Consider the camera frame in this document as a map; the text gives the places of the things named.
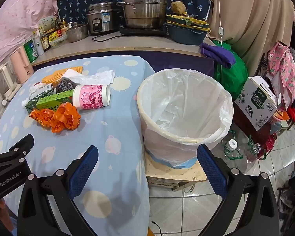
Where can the soy sauce bottle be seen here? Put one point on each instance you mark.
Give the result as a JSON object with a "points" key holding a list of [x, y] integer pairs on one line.
{"points": [[45, 43]]}

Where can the green milk carton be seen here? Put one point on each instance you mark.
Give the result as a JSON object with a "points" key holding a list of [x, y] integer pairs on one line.
{"points": [[33, 102]]}

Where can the steel wool scrubber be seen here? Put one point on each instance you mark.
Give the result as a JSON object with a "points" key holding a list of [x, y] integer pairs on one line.
{"points": [[65, 85]]}

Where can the orange wrapper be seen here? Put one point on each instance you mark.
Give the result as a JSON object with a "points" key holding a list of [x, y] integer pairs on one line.
{"points": [[40, 116], [66, 118]]}

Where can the clear plastic container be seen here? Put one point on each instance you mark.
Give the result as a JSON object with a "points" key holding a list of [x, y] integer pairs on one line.
{"points": [[59, 41]]}

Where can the black induction cooktop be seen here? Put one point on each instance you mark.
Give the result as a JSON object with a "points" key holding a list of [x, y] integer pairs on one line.
{"points": [[142, 31]]}

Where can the yellow seasoning packet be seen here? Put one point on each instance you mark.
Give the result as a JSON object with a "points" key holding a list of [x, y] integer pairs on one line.
{"points": [[54, 36]]}

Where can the light blue printed tablecloth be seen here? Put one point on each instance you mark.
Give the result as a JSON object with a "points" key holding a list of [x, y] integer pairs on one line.
{"points": [[108, 132]]}

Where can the clear bottle with white cap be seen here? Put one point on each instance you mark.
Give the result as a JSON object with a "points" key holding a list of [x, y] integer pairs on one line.
{"points": [[233, 152]]}

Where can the red plastic bottle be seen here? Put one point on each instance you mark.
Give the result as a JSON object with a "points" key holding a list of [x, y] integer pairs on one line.
{"points": [[269, 145]]}

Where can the blue dish with yellow rim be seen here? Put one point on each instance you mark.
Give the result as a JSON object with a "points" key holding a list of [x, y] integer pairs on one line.
{"points": [[182, 21]]}

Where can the dark glass bottle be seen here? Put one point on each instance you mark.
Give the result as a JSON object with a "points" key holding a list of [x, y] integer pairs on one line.
{"points": [[57, 23]]}

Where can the green plastic bag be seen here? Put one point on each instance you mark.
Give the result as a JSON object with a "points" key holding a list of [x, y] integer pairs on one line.
{"points": [[233, 78]]}

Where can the trash bin with white liner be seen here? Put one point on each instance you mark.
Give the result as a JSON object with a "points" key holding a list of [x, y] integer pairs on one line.
{"points": [[184, 108]]}

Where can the dark blue casserole dish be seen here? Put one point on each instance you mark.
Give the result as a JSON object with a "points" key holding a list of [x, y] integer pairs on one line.
{"points": [[186, 35]]}

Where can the white tissue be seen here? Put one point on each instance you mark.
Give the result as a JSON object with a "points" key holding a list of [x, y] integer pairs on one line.
{"points": [[39, 88]]}

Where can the purple cloth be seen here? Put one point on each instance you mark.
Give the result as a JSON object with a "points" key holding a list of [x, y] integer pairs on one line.
{"points": [[218, 54]]}

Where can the green rectangular drink box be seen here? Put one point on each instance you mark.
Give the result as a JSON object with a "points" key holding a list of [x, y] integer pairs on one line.
{"points": [[54, 100]]}

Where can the clear plastic bag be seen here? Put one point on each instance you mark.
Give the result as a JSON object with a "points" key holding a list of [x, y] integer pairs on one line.
{"points": [[95, 77]]}

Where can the green can pack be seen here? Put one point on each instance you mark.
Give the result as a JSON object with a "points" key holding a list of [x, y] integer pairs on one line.
{"points": [[30, 51]]}

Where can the pink dotted curtain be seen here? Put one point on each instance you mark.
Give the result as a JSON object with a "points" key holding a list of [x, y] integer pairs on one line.
{"points": [[22, 17]]}

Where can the pink patterned paper cup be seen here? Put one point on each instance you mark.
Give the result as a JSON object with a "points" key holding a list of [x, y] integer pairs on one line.
{"points": [[91, 97]]}

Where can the white green carton box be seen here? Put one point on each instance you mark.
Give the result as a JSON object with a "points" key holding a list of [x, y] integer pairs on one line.
{"points": [[46, 24]]}

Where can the white milk gift box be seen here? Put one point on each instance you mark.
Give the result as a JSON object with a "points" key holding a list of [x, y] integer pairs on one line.
{"points": [[257, 103]]}

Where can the orange foam net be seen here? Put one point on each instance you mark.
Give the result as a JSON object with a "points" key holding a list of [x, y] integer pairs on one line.
{"points": [[55, 75]]}

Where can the wooden stool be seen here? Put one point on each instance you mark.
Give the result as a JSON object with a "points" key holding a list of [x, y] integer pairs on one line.
{"points": [[162, 174]]}

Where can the person's left hand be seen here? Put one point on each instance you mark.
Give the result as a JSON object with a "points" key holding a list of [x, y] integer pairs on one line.
{"points": [[5, 210]]}

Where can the steel rice cooker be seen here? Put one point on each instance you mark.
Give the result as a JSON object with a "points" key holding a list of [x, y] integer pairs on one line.
{"points": [[102, 19]]}

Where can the pink electric kettle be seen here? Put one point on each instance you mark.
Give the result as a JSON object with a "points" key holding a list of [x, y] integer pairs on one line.
{"points": [[21, 64]]}

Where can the steel mixing bowl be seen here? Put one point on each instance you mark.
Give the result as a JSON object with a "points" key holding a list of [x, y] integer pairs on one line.
{"points": [[76, 33]]}

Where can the brown loofah sponge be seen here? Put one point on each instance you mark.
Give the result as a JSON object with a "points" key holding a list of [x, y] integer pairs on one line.
{"points": [[178, 7]]}

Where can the large steel steamer pot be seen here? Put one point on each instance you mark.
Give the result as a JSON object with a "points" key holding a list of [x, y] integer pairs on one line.
{"points": [[143, 7]]}

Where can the pink floral garment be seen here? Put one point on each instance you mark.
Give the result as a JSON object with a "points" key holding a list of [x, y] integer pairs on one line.
{"points": [[285, 66]]}

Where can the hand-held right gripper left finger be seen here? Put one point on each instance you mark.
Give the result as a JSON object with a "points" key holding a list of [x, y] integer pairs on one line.
{"points": [[83, 172]]}

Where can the beige curtain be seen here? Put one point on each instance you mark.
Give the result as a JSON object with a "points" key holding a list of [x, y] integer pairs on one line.
{"points": [[250, 17]]}

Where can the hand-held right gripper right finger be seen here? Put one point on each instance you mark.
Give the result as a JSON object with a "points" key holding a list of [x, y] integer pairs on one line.
{"points": [[211, 172]]}

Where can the navy blue cloth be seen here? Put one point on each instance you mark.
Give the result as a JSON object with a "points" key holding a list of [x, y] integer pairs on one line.
{"points": [[177, 61]]}

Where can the white plastic bottle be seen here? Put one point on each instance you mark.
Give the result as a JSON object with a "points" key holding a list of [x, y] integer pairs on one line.
{"points": [[38, 46]]}

